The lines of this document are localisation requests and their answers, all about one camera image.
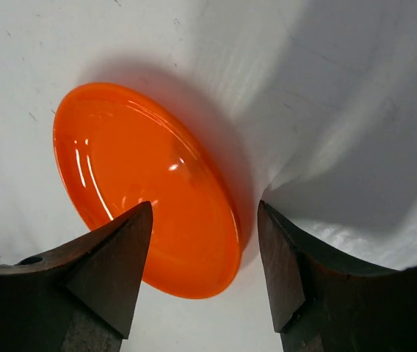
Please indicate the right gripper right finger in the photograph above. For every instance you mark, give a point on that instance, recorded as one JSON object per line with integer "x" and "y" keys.
{"x": 322, "y": 299}

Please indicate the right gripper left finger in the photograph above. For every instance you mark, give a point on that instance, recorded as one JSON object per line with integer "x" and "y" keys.
{"x": 80, "y": 296}

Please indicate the orange plastic plate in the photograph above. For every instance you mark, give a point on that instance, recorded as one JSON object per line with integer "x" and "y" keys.
{"x": 115, "y": 148}

